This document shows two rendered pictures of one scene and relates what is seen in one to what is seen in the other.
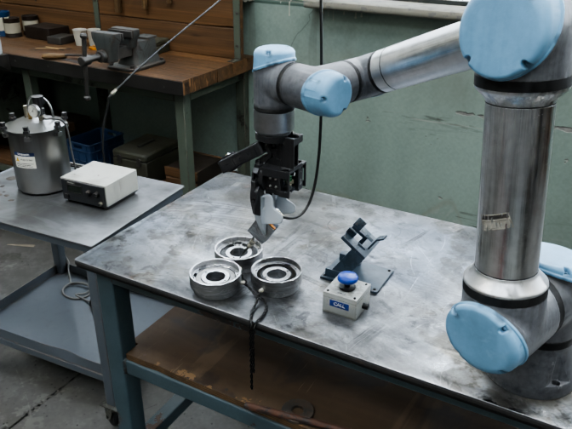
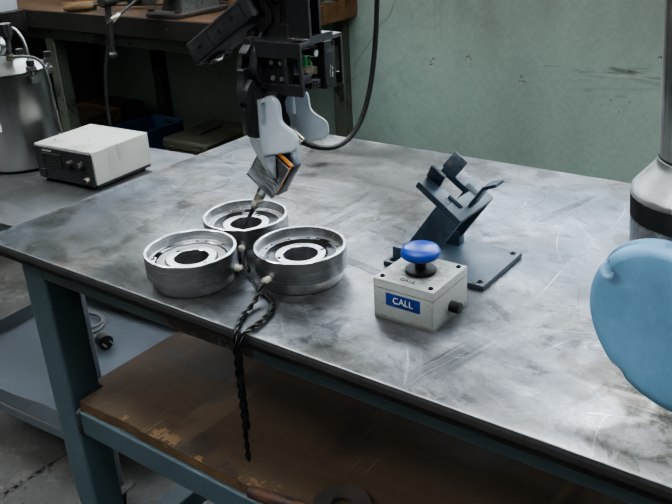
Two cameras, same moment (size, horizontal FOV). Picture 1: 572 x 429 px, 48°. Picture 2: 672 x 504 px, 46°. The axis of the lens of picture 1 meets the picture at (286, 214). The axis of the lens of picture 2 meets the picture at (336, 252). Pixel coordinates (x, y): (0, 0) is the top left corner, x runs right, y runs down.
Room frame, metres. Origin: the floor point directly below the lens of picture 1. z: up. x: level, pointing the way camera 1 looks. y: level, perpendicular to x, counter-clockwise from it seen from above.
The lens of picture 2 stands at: (0.31, -0.15, 1.21)
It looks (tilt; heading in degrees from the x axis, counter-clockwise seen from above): 25 degrees down; 9
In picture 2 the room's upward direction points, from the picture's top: 3 degrees counter-clockwise
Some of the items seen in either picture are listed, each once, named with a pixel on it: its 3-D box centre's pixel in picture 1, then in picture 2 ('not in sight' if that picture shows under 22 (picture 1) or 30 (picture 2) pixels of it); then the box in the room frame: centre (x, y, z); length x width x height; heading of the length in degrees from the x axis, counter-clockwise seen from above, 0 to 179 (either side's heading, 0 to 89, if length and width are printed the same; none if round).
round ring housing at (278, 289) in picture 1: (277, 277); (300, 260); (1.12, 0.02, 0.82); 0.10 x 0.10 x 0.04
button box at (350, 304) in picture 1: (349, 297); (425, 290); (1.04, -0.12, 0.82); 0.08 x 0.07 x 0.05; 61
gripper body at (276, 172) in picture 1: (277, 162); (287, 33); (1.12, 0.02, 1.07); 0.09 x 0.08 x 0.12; 62
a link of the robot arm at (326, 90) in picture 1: (321, 88); not in sight; (1.07, -0.06, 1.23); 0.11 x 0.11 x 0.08; 43
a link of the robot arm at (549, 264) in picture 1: (544, 288); not in sight; (0.85, -0.41, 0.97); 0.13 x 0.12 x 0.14; 133
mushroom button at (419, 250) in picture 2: (347, 285); (420, 266); (1.04, -0.12, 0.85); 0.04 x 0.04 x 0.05
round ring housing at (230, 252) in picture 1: (238, 255); (246, 229); (1.20, 0.10, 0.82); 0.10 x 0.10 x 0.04
